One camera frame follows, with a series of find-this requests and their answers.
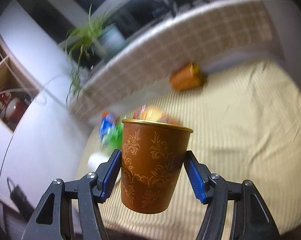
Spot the spider plant in green pot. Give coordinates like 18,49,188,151
64,10,127,106

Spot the red white ceramic vase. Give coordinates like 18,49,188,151
0,92,27,124

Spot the white hanging cable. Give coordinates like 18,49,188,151
0,37,66,108

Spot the black power adapter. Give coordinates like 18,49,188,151
7,177,34,221

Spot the white plastic cup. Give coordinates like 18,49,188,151
87,152,110,172

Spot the green tea bottle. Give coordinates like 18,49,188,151
102,122,123,150

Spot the brown plaid sill cloth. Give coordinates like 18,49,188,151
70,0,274,120

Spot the brown gold-patterned cup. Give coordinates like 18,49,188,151
121,119,193,214

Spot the red orange snack carton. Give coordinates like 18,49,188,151
133,105,180,125

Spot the blue orange-capped bottle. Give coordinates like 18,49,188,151
99,112,117,140

